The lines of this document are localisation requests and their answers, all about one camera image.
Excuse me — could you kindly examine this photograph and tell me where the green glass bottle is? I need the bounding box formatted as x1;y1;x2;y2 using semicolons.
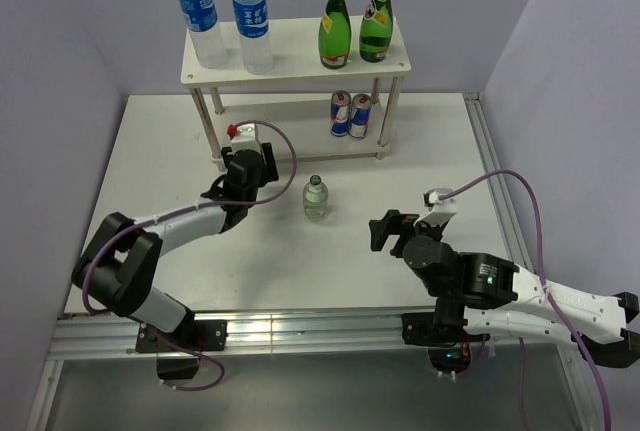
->
359;0;394;63

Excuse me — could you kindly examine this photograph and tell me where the left red bull can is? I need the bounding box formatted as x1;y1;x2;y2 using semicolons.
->
329;90;351;137

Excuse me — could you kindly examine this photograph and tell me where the aluminium frame rail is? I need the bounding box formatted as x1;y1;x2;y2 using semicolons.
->
28;93;601;430

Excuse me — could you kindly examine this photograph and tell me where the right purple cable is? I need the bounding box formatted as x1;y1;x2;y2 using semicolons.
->
437;169;612;431

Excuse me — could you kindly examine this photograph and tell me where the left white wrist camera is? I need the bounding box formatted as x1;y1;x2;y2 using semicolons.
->
227;123;261;153

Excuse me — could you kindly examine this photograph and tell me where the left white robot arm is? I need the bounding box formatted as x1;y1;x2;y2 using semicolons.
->
71;143;279;350

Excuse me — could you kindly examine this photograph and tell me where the clear glass bottle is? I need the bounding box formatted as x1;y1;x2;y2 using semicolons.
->
302;175;329;220

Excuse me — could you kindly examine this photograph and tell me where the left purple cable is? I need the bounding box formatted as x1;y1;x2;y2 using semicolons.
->
82;120;298;392

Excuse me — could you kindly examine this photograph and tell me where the right red bull can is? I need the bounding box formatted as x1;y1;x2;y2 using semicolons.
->
349;94;372;140

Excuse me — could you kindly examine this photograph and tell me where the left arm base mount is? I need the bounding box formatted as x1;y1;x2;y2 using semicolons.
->
135;319;228;385

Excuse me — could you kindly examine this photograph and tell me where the red bull can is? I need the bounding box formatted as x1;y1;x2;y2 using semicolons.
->
329;90;351;137
349;94;372;140

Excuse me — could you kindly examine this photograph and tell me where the purple cable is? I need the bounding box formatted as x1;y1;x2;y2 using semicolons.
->
437;169;612;431
82;120;298;392

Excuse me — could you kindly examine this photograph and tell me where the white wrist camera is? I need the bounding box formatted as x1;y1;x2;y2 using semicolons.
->
227;123;261;153
414;188;457;227

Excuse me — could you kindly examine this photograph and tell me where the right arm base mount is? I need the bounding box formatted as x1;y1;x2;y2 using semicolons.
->
401;312;487;375

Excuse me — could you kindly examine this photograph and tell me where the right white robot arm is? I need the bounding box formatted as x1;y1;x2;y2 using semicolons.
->
369;210;639;369

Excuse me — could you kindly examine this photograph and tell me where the green bottle gold neck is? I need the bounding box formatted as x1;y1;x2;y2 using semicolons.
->
318;0;352;69

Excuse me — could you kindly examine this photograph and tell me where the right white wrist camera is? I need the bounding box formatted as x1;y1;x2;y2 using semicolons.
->
414;188;457;227

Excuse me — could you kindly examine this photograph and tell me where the beige two-tier shelf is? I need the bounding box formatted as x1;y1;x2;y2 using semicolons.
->
181;18;411;166

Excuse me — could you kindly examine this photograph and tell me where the pocari sweat bottle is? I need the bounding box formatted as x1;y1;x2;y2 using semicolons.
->
179;0;227;69
233;0;273;75

